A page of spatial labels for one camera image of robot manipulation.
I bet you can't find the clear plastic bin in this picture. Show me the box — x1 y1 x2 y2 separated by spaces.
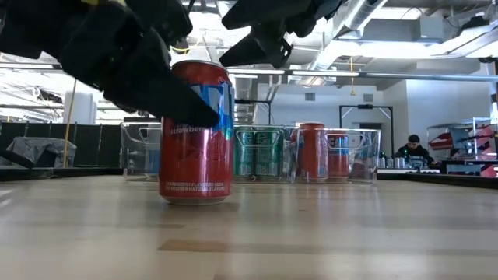
296 127 384 185
120 122 163 183
232 124 301 184

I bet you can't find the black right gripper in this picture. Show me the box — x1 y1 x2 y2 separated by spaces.
219 0 345 69

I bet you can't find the grey cloth cover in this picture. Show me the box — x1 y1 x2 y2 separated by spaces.
6 135 78 169

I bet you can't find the person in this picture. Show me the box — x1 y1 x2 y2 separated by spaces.
393 134 439 167

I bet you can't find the black metal frame stand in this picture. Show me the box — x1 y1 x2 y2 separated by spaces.
338 103 395 156

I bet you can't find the yellow cable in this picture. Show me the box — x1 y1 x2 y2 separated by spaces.
62 79 78 169

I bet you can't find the silver blue soda can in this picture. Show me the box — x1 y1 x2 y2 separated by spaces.
146 128 161 177

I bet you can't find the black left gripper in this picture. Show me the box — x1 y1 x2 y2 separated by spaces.
58 3 221 128

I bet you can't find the metal rack with red parts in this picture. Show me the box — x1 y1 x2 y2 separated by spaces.
426 116 498 178

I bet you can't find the black partition panel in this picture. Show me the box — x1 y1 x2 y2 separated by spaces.
0 120 125 169

